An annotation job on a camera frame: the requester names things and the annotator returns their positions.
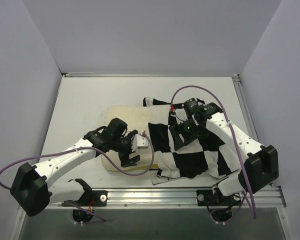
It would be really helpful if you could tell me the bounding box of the aluminium front frame rail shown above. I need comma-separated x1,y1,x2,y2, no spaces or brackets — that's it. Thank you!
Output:
17,186,287,210

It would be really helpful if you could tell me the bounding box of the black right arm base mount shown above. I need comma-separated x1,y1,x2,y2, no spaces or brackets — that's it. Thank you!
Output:
196,189,241,207

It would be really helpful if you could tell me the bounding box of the black white checkered pillowcase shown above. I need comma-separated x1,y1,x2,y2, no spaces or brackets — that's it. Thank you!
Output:
143,97,241,185

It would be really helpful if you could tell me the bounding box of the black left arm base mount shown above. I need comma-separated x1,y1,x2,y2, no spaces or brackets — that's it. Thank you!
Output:
69,190,108,207

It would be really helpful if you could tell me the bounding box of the cream quilted pillow yellow edge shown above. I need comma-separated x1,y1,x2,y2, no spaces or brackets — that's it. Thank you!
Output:
104,105,152,173

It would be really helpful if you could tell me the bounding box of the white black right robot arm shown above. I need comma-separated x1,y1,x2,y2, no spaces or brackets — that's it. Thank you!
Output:
169,98,279,205

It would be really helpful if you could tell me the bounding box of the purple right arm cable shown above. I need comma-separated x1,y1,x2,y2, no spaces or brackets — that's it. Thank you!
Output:
169,85,258,223

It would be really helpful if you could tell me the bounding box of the aluminium frame rail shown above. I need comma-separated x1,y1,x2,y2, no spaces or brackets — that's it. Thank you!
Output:
17,186,287,210
62,72,96,78

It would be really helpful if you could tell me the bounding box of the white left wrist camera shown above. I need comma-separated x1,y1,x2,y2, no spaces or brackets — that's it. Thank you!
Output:
131,134,149,151

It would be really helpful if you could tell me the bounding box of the aluminium right side rail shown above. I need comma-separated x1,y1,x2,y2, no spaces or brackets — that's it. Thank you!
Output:
232,76,279,193

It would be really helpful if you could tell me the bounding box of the aluminium back frame rail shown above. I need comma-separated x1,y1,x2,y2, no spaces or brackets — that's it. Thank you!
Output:
62,72,96,78

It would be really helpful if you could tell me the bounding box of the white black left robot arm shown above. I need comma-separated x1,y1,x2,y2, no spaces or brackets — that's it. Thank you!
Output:
10,118,149,217

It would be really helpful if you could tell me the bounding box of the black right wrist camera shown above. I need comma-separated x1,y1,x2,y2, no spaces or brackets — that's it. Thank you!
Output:
183,97,199,116

